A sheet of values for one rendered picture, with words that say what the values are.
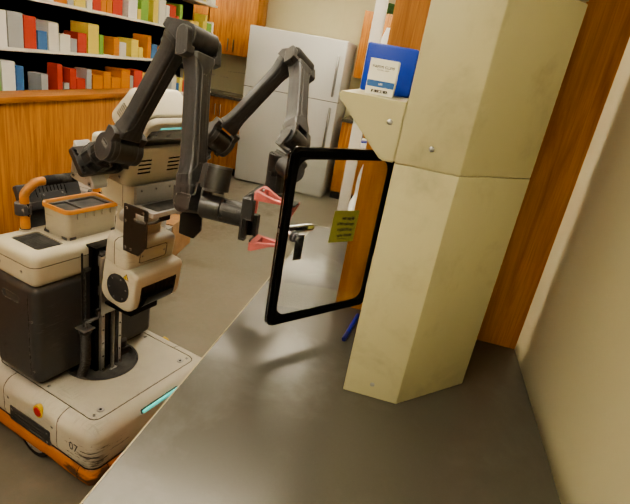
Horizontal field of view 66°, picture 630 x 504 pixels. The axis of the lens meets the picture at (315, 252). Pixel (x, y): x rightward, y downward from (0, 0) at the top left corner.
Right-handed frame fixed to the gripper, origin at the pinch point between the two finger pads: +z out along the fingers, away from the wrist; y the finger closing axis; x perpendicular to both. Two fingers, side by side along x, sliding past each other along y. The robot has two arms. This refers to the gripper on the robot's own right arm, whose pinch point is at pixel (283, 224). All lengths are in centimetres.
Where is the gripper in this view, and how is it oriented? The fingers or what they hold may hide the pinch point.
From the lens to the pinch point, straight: 110.7
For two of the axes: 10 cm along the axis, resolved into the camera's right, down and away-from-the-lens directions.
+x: 2.2, -3.2, 9.2
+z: 9.6, 2.4, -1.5
